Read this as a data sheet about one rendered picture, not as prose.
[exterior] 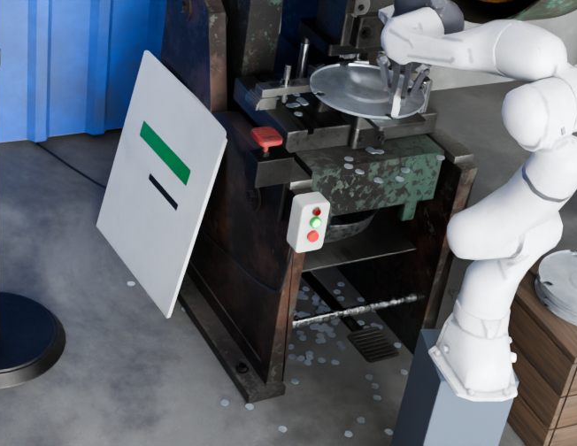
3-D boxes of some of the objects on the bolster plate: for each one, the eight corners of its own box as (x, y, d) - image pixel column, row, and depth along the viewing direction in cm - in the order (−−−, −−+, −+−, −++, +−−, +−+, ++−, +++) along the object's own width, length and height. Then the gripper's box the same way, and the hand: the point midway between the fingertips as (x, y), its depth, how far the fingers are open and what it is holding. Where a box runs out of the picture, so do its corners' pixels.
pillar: (305, 78, 288) (313, 28, 280) (298, 79, 287) (305, 29, 279) (301, 74, 289) (309, 25, 282) (294, 75, 288) (302, 26, 281)
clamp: (314, 103, 283) (319, 67, 278) (255, 111, 275) (260, 73, 270) (303, 93, 287) (309, 57, 282) (244, 99, 280) (250, 62, 274)
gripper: (376, 42, 247) (365, 117, 265) (433, 56, 245) (418, 130, 263) (384, 20, 251) (373, 96, 270) (440, 34, 249) (425, 109, 268)
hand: (396, 103), depth 264 cm, fingers closed
